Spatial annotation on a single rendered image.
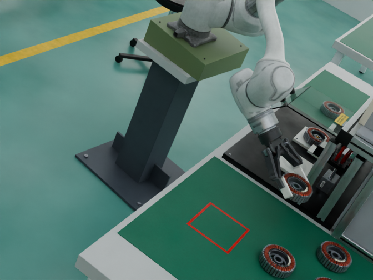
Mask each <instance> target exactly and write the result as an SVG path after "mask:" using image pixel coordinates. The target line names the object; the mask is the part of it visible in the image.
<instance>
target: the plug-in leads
mask: <svg viewBox="0 0 373 280"><path fill-rule="evenodd" d="M345 149H347V147H345V146H343V147H342V149H341V151H340V152H339V153H338V154H337V156H336V157H335V159H334V160H333V161H334V162H337V160H338V159H339V158H341V155H342V153H343V151H344V150H345ZM350 151H351V150H349V151H348V152H347V153H346V154H345V155H344V157H343V159H342V160H341V162H340V163H341V165H343V164H344V163H345V162H346V160H347V159H348V158H349V156H350V155H351V153H353V151H351V152H350ZM349 162H350V163H348V164H347V165H346V167H345V169H348V168H349V166H350V164H351V163H352V159H351V160H349Z"/></svg>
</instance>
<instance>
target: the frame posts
mask: <svg viewBox="0 0 373 280"><path fill-rule="evenodd" d="M338 144H339V142H338V141H336V140H335V138H334V137H331V138H330V140H329V141H328V143H327V145H326V147H325V148H324V150H323V151H322V153H321V155H320V156H319V158H318V159H317V161H316V163H315V164H314V166H313V168H312V169H311V171H310V173H309V174H308V176H307V179H308V181H309V183H310V185H311V187H312V185H313V184H314V182H315V181H316V179H317V177H318V176H319V174H320V173H321V171H322V169H323V168H324V167H325V165H326V163H327V162H328V160H329V158H330V157H331V155H332V154H333V152H334V150H335V149H336V147H337V145H338ZM364 161H365V158H364V157H362V156H360V155H359V154H357V156H356V157H355V159H354V160H353V162H352V163H351V164H350V166H349V168H348V169H347V171H346V172H345V174H344V175H343V177H342V179H341V180H340V182H339V183H338V184H337V186H336V187H335V189H334V190H333V192H332V194H331V195H330V197H329V198H328V200H327V201H326V203H325V204H324V206H323V207H322V209H321V210H320V212H319V213H318V215H317V216H316V217H317V218H321V220H322V221H324V220H325V219H326V217H327V216H328V214H329V213H330V211H331V210H332V209H333V207H334V205H335V204H336V202H337V201H338V200H339V198H340V197H341V195H342V194H343V192H344V190H345V189H346V187H347V186H348V185H349V183H350V182H351V180H352V179H353V177H354V176H355V174H356V173H357V171H358V170H359V168H360V167H361V165H362V164H363V162H364Z"/></svg>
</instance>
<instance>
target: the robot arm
mask: <svg viewBox="0 0 373 280"><path fill-rule="evenodd" d="M282 1H284V0H186V1H185V4H184V7H183V10H182V13H181V16H180V18H179V20H177V21H174V22H168V23H167V27H168V28H170V29H172V30H173V31H174V33H173V35H174V37H177V38H180V37H182V38H183V39H184V40H186V41H187V42H188V43H189V44H190V45H191V46H192V47H194V48H196V47H197V46H198V45H201V44H204V43H207V42H210V41H216V39H217V36H216V35H214V34H212V33H211V29H212V28H223V29H226V30H227V31H231V32H234V33H237V34H241V35H244V36H249V37H257V36H262V35H265V38H266V51H265V54H264V57H263V58H262V59H260V60H258V61H257V64H256V67H255V69H254V71H252V70H251V69H249V68H244V69H242V70H240V71H238V72H236V73H235V74H234V75H232V76H231V78H230V79H229V83H230V89H231V92H232V95H233V97H234V100H235V102H236V104H237V106H238V108H239V109H240V111H241V113H242V114H243V115H244V116H245V118H246V119H247V120H248V123H249V125H250V127H251V129H252V131H253V133H254V134H259V135H258V139H259V141H260V143H261V144H262V145H265V146H266V149H265V150H263V151H261V152H262V154H263V156H264V159H265V163H266V167H267V170H268V174H269V178H270V180H272V181H276V182H277V184H278V186H279V188H280V190H281V192H282V194H283V196H284V198H285V199H287V198H290V197H292V196H293V195H292V193H291V191H290V188H289V186H288V184H287V182H286V180H285V178H284V177H283V176H281V168H280V156H283V157H284V158H285V159H286V160H287V161H288V162H289V163H290V164H291V165H292V166H293V170H294V172H295V174H298V175H299V176H301V177H303V178H304V179H306V181H308V179H307V177H306V175H305V173H304V171H303V169H302V167H301V164H303V162H302V161H303V160H302V159H301V157H300V156H299V155H298V153H297V152H296V150H294V148H293V147H292V145H291V144H290V142H289V140H288V139H287V138H284V139H281V136H282V135H283V134H282V132H281V130H280V128H279V127H278V126H276V124H278V123H279V121H278V119H277V117H276V115H275V113H274V111H273V109H272V107H271V106H272V105H273V104H276V103H278V102H280V101H281V100H283V99H284V98H285V97H287V96H288V95H289V94H290V92H291V91H292V90H293V88H294V84H295V75H294V72H293V71H292V69H291V68H290V65H289V64H288V62H287V61H286V60H285V54H284V39H283V34H282V31H281V27H280V23H279V20H278V16H277V14H276V9H275V7H276V6H277V5H278V4H280V3H281V2H282ZM308 182H309V181H308Z"/></svg>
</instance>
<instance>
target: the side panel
mask: <svg viewBox="0 0 373 280"><path fill-rule="evenodd" d="M331 236H333V237H335V238H336V239H337V240H338V241H340V242H341V243H343V244H344V245H346V246H347V247H349V248H350V249H352V250H353V251H355V252H356V253H357V254H359V255H360V256H362V257H364V258H365V259H366V260H368V261H369V262H371V263H372V264H373V175H372V176H371V178H370V179H369V181H368V182H367V183H366V185H365V186H364V188H363V189H362V191H361V192H360V194H359V195H358V197H357V198H356V199H355V201H354V202H353V204H352V205H351V207H350V208H349V210H348V211H347V212H346V214H345V215H344V217H343V218H342V220H341V221H340V223H339V224H338V225H337V227H336V228H335V230H334V231H333V233H332V234H331Z"/></svg>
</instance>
